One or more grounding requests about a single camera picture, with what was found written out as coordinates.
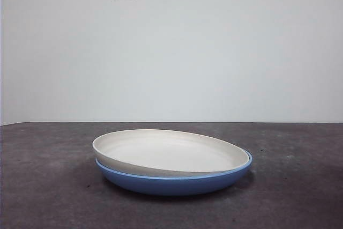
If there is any white round plate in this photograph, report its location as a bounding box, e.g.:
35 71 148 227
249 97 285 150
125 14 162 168
92 129 250 174

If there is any blue round plate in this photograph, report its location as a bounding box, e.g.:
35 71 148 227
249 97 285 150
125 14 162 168
95 150 253 197

